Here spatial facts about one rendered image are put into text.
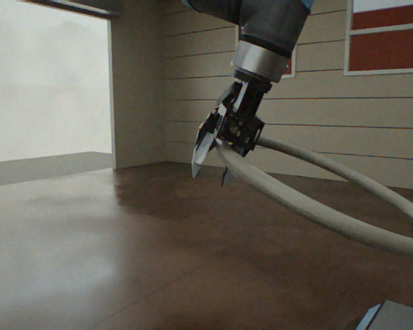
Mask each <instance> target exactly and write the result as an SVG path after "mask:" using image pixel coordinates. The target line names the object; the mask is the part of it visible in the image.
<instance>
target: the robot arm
mask: <svg viewBox="0 0 413 330"><path fill-rule="evenodd" d="M181 2H182V3H183V4H184V5H187V6H188V7H190V8H192V9H193V10H195V11H197V12H200V13H206V14H208V15H211V16H213V17H216V18H218V19H222V20H225V21H228V22H230V23H232V24H235V25H238V26H239V27H243V28H244V30H243V32H242V35H241V38H240V39H239V43H238V46H237V49H236V50H235V52H234V56H233V57H232V59H231V66H235V67H237V70H236V69H234V71H233V74H232V76H233V77H235V78H236V79H239V80H241V82H233V83H232V84H231V86H230V87H229V88H228V89H227V90H225V91H224V92H223V94H222V95H221V96H220V97H219V98H218V99H217V102H216V106H215V110H216V111H215V112H214V113H213V114H212V113H211V112H210V113H209V114H208V116H207V118H206V119H205V121H204V122H203V123H202V124H201V125H200V127H199V129H198V132H197V137H196V141H195V150H194V157H193V162H192V172H193V178H196V176H197V174H198V173H199V171H200V169H201V165H202V164H203V162H204V161H205V160H206V156H207V154H208V152H210V151H211V150H213V149H214V147H215V145H216V139H217V138H218V139H219V140H221V141H227V142H230V143H232V144H231V145H230V146H231V147H232V149H233V150H234V151H235V152H238V153H239V154H240V155H241V156H242V157H243V158H244V157H245V156H246V155H247V154H248V152H250V150H251V151H252V152H253V150H254V148H255V146H256V143H257V142H258V140H259V136H260V134H261V132H262V129H263V128H264V126H265V123H264V122H263V121H262V120H261V119H260V118H259V117H258V116H257V115H256V112H257V110H258V107H259V105H260V102H261V100H262V98H263V96H264V93H266V94H267V92H268V91H271V88H272V86H273V84H272V83H271V82H273V83H279V82H280V80H281V78H282V76H283V72H284V71H287V70H288V68H289V66H287V64H288V62H289V59H290V56H291V53H292V52H293V49H294V47H295V45H296V44H297V41H298V37H299V36H300V34H301V31H302V29H303V27H304V25H305V21H306V20H307V17H308V15H310V14H311V12H312V11H311V9H312V4H313V2H314V0H181ZM214 128H215V130H214ZM258 130H259V134H258V135H257V132H258ZM256 135H257V138H256V140H255V143H253V141H254V138H255V136H256ZM233 177H237V178H238V176H237V175H236V174H235V173H233V172H232V170H230V169H229V168H228V167H227V166H226V170H225V171H224V172H223V180H222V187H223V188H224V187H225V186H226V185H227V184H228V183H229V182H230V181H231V180H232V179H233Z"/></svg>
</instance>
